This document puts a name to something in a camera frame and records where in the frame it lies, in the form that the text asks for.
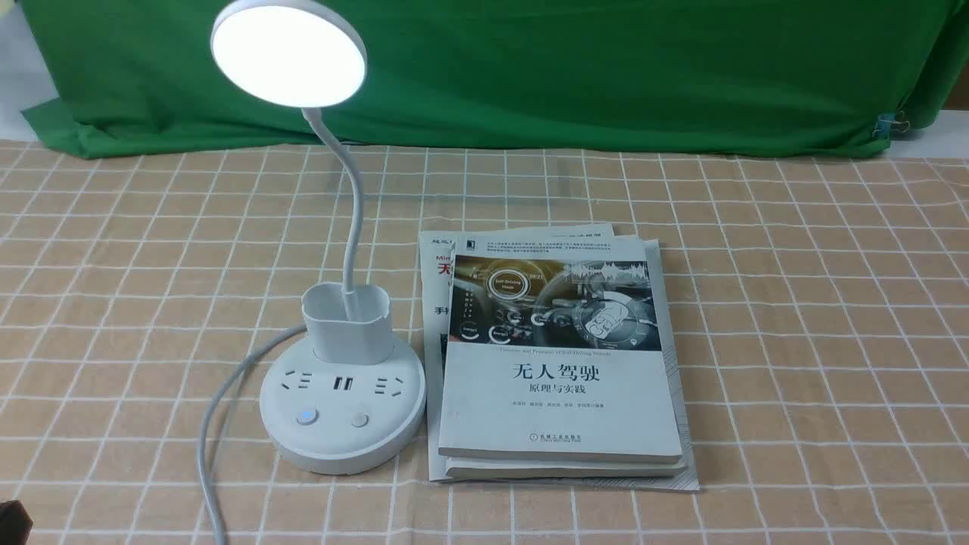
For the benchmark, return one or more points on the blue binder clip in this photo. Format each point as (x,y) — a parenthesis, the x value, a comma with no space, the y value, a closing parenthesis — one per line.
(891,125)

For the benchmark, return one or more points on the green backdrop cloth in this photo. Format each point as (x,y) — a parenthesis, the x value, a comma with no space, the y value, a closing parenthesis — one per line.
(761,78)

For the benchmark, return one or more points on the bottom thin white book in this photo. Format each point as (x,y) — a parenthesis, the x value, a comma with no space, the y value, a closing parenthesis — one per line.
(433,303)

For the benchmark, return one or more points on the top white autonomous driving book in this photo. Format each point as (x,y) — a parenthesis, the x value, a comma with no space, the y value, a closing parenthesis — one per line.
(560,393)

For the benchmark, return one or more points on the white round desk lamp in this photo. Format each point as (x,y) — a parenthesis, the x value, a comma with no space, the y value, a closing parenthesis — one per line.
(350,395)

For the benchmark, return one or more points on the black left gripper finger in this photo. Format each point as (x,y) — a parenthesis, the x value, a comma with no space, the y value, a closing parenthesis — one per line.
(15,523)

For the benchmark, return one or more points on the middle white book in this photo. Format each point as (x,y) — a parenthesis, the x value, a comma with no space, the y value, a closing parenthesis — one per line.
(666,303)

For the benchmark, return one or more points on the orange checkered tablecloth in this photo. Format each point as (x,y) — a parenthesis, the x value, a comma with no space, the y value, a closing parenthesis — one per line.
(819,310)

